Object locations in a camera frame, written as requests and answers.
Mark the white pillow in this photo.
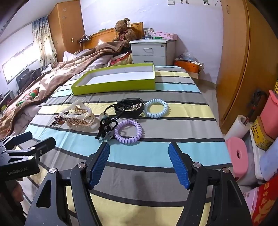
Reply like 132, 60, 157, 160
63, 51, 81, 63

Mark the red black hand tool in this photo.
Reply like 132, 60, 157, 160
248, 89, 268, 122

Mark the brown teddy bear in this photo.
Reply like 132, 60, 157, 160
112, 18, 136, 47

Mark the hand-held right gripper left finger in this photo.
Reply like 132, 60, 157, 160
25, 141, 110, 226

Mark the window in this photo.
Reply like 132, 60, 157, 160
2, 41, 41, 85

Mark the black bear charm hair tie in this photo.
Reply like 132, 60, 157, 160
95, 121, 118, 141

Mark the black oval case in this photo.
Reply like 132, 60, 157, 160
115, 98, 144, 118

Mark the yellow tin box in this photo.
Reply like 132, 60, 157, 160
250, 116, 274, 151

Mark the white paper roll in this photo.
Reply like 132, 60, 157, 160
224, 115, 251, 140

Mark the lime green cardboard box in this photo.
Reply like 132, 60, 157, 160
71, 63, 156, 96

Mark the person's left hand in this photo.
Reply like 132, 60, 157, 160
10, 178, 24, 204

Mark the grey nightstand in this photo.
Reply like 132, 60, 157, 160
129, 39, 176, 66

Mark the large wooden wardrobe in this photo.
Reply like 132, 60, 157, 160
216, 0, 278, 135

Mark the striped bedsheet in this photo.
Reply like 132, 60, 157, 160
19, 65, 234, 226

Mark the wooden headboard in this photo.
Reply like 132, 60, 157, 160
84, 22, 144, 51

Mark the pink plastic container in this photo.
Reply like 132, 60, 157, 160
260, 90, 278, 138

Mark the yellow red pillow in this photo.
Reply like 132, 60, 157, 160
108, 52, 133, 66

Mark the black cord hair tie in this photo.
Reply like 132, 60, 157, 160
99, 103, 123, 127

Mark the wooden corner cabinet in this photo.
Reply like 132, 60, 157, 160
48, 0, 85, 63

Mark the brown blanket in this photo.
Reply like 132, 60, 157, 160
0, 41, 124, 139

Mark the patterned curtain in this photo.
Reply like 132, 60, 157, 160
32, 17, 57, 66

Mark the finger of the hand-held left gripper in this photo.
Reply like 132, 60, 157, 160
4, 137, 56, 160
0, 131, 33, 152

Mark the clear amber hair claw clip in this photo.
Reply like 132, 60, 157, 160
60, 100, 95, 131

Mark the orange storage box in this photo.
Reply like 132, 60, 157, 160
174, 60, 203, 75

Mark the pink flowered box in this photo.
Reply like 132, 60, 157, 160
150, 31, 178, 40

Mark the purple spiral hair tie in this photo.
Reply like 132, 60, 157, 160
113, 119, 143, 145

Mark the metal chain jewelry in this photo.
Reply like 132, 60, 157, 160
122, 102, 145, 112

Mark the light blue spiral hair tie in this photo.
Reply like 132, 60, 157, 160
144, 99, 169, 119

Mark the red printed box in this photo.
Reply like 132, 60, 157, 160
251, 180, 278, 226

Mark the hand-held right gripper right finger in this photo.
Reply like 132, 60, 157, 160
168, 142, 253, 226

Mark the brown beaded hair tie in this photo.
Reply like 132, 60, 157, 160
50, 116, 66, 127

